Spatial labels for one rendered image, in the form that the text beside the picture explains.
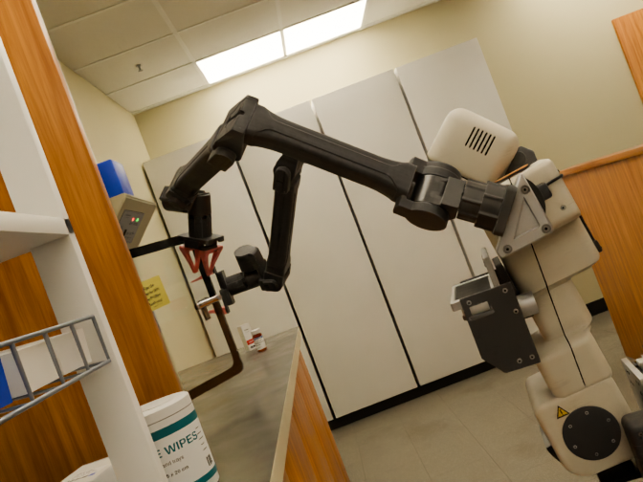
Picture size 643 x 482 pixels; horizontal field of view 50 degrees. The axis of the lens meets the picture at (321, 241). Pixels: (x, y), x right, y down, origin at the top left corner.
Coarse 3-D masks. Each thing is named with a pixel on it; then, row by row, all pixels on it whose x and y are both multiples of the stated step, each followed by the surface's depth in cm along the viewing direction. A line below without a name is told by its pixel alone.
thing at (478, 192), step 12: (468, 180) 119; (468, 192) 116; (480, 192) 116; (492, 192) 115; (504, 192) 115; (516, 192) 112; (468, 204) 116; (480, 204) 116; (492, 204) 115; (504, 204) 112; (456, 216) 120; (468, 216) 118; (480, 216) 116; (492, 216) 115; (504, 216) 113; (480, 228) 118; (492, 228) 117; (504, 228) 113
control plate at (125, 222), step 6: (126, 210) 164; (132, 210) 169; (126, 216) 166; (132, 216) 171; (138, 216) 176; (120, 222) 163; (126, 222) 168; (132, 222) 174; (138, 222) 179; (126, 228) 171; (132, 228) 176; (126, 240) 176
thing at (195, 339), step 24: (168, 240) 177; (144, 264) 168; (168, 264) 174; (168, 288) 172; (192, 288) 178; (168, 312) 170; (192, 312) 176; (216, 312) 182; (168, 336) 168; (192, 336) 174; (216, 336) 180; (192, 360) 171; (216, 360) 177; (240, 360) 184; (192, 384) 169; (216, 384) 175
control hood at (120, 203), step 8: (112, 200) 159; (120, 200) 159; (128, 200) 162; (136, 200) 169; (144, 200) 177; (120, 208) 159; (128, 208) 165; (136, 208) 172; (144, 208) 180; (152, 208) 188; (120, 216) 161; (144, 216) 183; (144, 224) 187; (136, 232) 182; (136, 240) 186; (128, 248) 185
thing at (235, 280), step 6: (222, 276) 196; (228, 276) 199; (234, 276) 198; (240, 276) 197; (222, 282) 197; (228, 282) 197; (234, 282) 197; (240, 282) 197; (222, 288) 198; (228, 288) 197; (234, 288) 197; (240, 288) 197; (246, 288) 198; (228, 294) 196; (234, 294) 198
